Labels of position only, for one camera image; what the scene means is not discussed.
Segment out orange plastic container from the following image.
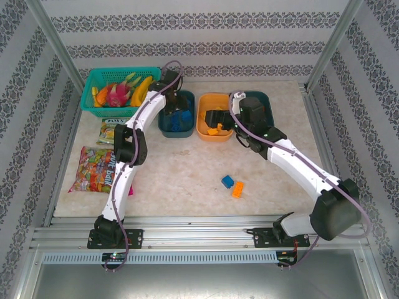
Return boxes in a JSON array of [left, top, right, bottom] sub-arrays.
[[196, 92, 234, 143]]

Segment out green plastic mesh basket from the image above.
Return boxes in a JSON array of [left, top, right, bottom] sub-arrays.
[[80, 66, 162, 118]]

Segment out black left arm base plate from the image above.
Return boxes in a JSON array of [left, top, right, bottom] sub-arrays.
[[87, 229, 144, 250]]

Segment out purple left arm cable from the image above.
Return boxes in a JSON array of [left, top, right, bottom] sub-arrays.
[[104, 60, 185, 273]]

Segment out colourful soft candy bag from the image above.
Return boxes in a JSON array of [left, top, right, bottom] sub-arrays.
[[67, 146, 135, 196]]

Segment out left controller circuit board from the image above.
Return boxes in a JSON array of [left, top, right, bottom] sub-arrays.
[[102, 252, 128, 262]]

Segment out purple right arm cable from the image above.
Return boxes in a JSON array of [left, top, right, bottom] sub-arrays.
[[229, 90, 372, 268]]

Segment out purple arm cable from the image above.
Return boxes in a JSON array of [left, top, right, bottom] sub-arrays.
[[229, 90, 372, 268], [104, 60, 185, 273]]

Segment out pink dragon fruit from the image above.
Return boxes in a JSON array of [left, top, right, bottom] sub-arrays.
[[105, 72, 143, 108]]

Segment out grey slotted cable duct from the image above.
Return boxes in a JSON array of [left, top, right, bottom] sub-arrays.
[[42, 251, 278, 265]]

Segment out right controller circuit board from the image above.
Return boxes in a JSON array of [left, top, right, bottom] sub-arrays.
[[277, 251, 299, 265]]

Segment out aluminium front frame rails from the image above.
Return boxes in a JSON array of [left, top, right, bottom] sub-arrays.
[[29, 214, 370, 250]]

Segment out green FOX'S candy bag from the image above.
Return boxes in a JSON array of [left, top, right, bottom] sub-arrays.
[[95, 117, 132, 146]]

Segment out aluminium frame post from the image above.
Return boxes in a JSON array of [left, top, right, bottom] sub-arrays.
[[26, 0, 90, 91], [304, 0, 364, 91]]

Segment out controller circuit board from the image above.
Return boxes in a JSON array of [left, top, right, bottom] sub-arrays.
[[102, 252, 128, 262], [277, 251, 299, 265]]

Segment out dark teal plastic container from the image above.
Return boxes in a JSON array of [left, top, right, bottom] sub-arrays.
[[157, 90, 196, 139], [232, 90, 275, 131]]

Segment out aluminium left frame post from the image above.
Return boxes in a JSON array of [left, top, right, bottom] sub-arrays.
[[26, 0, 90, 91]]

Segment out aluminium right frame post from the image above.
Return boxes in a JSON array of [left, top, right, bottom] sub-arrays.
[[304, 0, 364, 91]]

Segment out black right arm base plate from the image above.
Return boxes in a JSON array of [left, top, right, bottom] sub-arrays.
[[252, 226, 310, 249]]

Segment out orange toy fruit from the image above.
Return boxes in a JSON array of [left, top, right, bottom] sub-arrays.
[[95, 88, 109, 107]]

